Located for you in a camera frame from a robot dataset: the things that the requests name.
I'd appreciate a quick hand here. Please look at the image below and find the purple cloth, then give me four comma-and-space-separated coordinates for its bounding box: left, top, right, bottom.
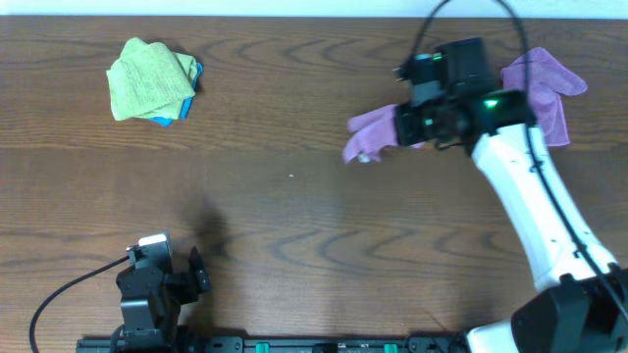
341, 104, 400, 164
500, 47, 588, 147

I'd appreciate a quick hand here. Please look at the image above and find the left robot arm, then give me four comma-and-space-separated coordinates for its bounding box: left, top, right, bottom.
116, 244, 211, 352

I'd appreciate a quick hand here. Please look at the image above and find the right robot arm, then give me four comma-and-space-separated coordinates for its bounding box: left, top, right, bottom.
393, 90, 627, 352

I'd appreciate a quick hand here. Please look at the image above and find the green folded cloth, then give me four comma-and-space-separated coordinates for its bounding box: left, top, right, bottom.
106, 37, 199, 122

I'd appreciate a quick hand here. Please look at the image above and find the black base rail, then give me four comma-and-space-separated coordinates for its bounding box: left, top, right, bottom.
76, 334, 470, 353

